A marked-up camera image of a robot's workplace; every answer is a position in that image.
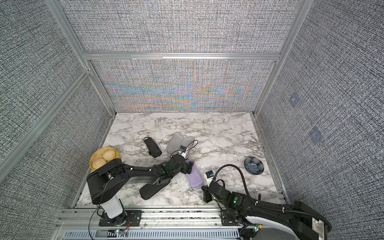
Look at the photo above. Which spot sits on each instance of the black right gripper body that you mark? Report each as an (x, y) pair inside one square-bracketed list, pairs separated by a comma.
[(207, 197)]

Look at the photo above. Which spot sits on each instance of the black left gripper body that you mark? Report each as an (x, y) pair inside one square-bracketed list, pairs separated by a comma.
[(185, 169)]

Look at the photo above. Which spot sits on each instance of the grey umbrella case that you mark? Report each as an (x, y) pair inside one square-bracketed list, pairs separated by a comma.
[(195, 179), (177, 140)]

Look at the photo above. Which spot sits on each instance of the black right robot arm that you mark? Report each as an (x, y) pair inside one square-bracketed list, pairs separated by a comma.
[(297, 219)]

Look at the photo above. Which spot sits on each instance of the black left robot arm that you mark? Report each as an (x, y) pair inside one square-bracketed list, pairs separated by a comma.
[(105, 182)]

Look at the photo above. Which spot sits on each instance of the dark blue flower bowl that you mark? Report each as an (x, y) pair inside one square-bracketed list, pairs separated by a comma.
[(254, 166)]

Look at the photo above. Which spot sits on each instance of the white steamed bun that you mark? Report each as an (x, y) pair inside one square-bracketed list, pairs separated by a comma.
[(96, 164), (109, 154)]

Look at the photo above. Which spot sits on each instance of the yellow bamboo steamer basket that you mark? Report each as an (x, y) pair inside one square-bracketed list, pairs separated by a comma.
[(98, 154)]

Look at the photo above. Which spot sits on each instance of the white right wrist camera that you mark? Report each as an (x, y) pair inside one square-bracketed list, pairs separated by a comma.
[(209, 177)]

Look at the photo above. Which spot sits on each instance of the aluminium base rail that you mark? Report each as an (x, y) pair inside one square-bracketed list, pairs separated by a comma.
[(153, 223)]

